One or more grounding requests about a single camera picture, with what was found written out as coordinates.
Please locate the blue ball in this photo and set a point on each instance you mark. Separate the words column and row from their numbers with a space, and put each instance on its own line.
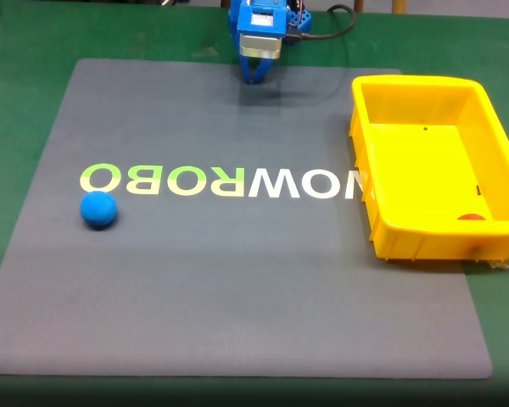
column 98, row 210

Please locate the wooden chair leg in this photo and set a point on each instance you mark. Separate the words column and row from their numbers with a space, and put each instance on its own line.
column 359, row 5
column 401, row 6

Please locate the clear plastic wrap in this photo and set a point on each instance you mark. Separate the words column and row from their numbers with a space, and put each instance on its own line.
column 507, row 263

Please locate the grey mat with lettering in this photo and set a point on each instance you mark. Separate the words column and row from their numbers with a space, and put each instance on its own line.
column 237, row 275

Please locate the silver camera box blue mount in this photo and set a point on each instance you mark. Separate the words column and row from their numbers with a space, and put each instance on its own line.
column 261, row 46

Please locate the red ball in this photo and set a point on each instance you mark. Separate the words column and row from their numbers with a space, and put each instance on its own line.
column 471, row 217

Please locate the yellow plastic bin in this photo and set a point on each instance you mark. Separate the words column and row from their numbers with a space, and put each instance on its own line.
column 432, row 169

